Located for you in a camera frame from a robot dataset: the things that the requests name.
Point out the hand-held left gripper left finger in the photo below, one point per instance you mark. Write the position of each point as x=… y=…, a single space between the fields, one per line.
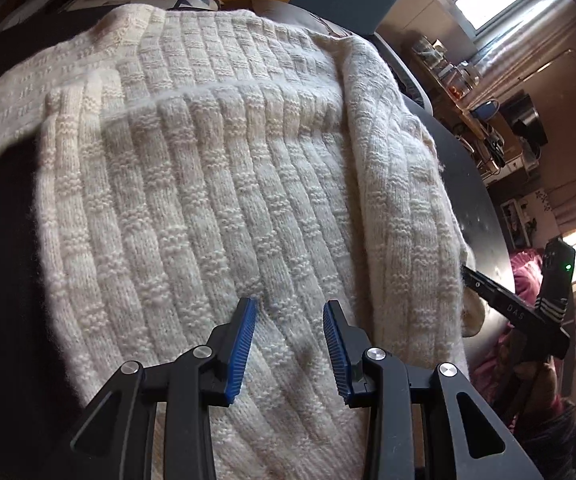
x=245 y=340

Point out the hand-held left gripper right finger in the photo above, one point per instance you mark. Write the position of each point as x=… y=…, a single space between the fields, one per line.
x=335 y=350

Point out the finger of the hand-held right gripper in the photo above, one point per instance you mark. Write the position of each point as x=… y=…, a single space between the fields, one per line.
x=498 y=296

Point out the cream knit sweater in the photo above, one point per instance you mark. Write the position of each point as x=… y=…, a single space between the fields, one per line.
x=218 y=185

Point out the pink cloth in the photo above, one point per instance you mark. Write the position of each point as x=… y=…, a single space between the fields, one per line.
x=523 y=280

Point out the black appliance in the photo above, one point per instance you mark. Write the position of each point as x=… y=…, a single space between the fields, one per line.
x=523 y=115

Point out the blue mug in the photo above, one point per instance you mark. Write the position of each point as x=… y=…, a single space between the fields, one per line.
x=484 y=109

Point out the cluttered wooden desk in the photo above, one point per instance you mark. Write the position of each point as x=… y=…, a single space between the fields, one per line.
x=448 y=110

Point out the glass jar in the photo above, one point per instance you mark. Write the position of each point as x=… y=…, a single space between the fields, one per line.
x=460 y=80

